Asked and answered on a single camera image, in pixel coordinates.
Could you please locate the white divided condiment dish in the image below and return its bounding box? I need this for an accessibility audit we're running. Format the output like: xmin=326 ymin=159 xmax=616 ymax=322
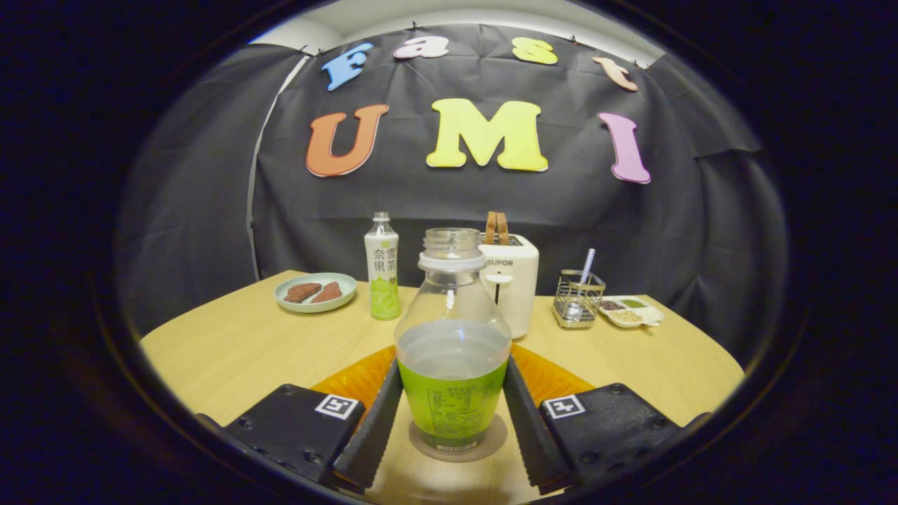
xmin=598 ymin=295 xmax=665 ymax=329

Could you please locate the metal wire utensil holder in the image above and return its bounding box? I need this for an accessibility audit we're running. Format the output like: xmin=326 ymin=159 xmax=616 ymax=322
xmin=552 ymin=269 xmax=607 ymax=330

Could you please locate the light green plate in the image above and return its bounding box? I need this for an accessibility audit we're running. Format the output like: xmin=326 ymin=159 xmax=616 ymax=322
xmin=274 ymin=272 xmax=358 ymax=314

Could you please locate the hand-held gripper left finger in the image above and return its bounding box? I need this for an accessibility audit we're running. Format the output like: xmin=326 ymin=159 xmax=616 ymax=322
xmin=223 ymin=345 xmax=404 ymax=492

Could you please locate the clear green-label juice bottle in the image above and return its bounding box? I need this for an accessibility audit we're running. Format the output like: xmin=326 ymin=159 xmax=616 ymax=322
xmin=394 ymin=227 xmax=512 ymax=453

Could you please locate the brown round coaster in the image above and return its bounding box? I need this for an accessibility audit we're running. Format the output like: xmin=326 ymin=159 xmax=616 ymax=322
xmin=408 ymin=412 xmax=508 ymax=463

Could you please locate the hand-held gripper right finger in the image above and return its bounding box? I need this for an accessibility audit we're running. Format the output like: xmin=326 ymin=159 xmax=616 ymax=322
xmin=502 ymin=344 xmax=685 ymax=492

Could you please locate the capped green tea bottle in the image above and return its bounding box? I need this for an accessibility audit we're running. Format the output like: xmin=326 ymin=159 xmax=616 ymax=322
xmin=363 ymin=212 xmax=403 ymax=321

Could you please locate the wooden table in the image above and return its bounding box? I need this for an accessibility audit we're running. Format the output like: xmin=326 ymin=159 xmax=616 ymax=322
xmin=139 ymin=270 xmax=746 ymax=505

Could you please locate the striped-handle spoon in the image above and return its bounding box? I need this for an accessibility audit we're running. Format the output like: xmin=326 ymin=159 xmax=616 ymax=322
xmin=565 ymin=248 xmax=596 ymax=322

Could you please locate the white toaster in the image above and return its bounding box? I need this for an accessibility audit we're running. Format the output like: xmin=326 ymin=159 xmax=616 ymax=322
xmin=477 ymin=234 xmax=540 ymax=339

